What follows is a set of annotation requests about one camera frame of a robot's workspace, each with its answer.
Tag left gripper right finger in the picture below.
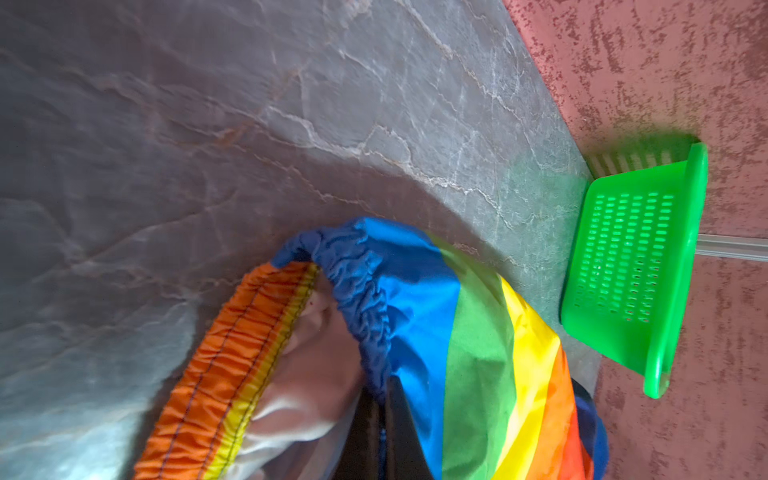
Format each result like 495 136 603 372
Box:
385 377 433 480

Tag green plastic basket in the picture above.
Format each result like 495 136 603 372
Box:
560 142 708 399

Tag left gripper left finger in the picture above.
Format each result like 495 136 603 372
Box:
333 389 384 480

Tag right aluminium corner post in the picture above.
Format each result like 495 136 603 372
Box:
696 234 768 262

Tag multicolour shorts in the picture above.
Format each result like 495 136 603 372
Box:
133 218 609 479

